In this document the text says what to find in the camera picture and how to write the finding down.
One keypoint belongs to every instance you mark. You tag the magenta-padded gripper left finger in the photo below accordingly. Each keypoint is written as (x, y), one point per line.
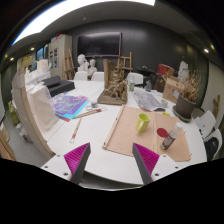
(75, 160)

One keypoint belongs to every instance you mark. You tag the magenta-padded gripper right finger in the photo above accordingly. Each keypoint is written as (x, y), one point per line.
(148, 160)

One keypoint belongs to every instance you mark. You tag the clear bottle with dark drink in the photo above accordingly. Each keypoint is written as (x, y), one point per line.
(170, 138)

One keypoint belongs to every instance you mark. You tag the thin wooden stick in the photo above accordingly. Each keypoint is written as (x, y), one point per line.
(76, 130)

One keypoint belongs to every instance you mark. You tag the flat round red coaster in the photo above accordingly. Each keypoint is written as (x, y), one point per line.
(161, 132)

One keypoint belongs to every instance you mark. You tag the tan wooden drawing board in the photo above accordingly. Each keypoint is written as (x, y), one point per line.
(123, 133)

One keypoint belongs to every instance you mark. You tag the yellow-green mug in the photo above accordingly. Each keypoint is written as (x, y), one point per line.
(143, 122)

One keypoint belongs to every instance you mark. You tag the dark round plant saucer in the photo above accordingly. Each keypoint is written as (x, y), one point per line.
(178, 117)

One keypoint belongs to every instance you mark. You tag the purple and teal painting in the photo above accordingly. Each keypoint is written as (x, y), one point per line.
(70, 106)

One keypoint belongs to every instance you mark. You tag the small grey jar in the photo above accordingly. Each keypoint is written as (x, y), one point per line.
(94, 104)

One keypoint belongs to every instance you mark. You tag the small white cup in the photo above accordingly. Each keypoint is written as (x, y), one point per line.
(164, 103)

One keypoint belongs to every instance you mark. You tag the grey printed newspaper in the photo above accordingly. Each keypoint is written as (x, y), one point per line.
(146, 100)

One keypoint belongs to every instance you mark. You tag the black backpack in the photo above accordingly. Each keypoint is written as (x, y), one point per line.
(211, 149)

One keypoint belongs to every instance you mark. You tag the white plastic chair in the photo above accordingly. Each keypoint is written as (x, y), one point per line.
(206, 121)
(216, 135)

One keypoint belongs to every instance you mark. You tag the flat black box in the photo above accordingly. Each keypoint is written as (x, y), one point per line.
(50, 81)
(61, 88)

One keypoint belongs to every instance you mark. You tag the large white wood-edged panel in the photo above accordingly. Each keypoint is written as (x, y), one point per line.
(25, 106)

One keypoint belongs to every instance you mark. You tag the dark grey kettle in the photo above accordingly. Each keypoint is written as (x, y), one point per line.
(148, 86)

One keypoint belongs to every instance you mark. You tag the brown cardboard box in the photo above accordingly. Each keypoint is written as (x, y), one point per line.
(171, 90)

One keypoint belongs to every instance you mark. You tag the small green-labelled spray bottle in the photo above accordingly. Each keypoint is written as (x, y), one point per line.
(131, 85)

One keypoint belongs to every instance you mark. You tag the brown carved root sculpture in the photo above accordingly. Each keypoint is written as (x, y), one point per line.
(115, 90)

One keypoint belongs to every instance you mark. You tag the red box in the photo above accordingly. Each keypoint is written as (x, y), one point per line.
(165, 69)

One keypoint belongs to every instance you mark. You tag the white plaster bust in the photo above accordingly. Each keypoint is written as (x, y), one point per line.
(82, 63)
(92, 67)

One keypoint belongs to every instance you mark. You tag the wooden easel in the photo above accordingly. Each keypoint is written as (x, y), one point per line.
(125, 63)
(69, 65)

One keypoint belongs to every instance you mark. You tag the white plaster figure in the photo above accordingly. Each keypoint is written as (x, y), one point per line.
(183, 70)

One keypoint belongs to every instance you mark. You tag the white glass-door cabinet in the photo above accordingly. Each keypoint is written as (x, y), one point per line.
(60, 53)

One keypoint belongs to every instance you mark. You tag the recessed ceiling spotlights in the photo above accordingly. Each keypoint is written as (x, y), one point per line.
(206, 50)

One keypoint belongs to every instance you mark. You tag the long white ceiling light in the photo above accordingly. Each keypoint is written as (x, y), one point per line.
(66, 15)

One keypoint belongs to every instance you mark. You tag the black wall screen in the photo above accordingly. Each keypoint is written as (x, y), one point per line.
(99, 44)

